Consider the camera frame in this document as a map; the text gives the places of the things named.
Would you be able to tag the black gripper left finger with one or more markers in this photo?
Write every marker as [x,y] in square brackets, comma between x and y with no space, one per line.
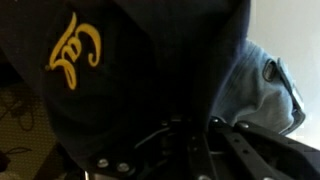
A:
[150,149]

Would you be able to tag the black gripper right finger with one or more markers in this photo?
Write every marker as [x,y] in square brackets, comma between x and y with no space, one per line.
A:
[247,151]

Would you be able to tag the navy blue cap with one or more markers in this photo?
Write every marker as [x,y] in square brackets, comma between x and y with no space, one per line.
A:
[110,72]

